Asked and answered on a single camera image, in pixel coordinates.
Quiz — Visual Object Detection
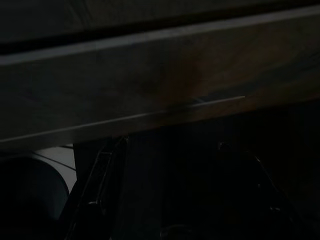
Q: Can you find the beige drawer front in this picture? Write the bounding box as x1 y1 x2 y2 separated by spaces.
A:
0 7 320 151

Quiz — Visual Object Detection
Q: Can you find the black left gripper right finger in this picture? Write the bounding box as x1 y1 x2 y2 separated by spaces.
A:
217 141 301 240

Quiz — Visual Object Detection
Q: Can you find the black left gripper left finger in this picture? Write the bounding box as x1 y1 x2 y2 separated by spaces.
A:
59 136 129 240

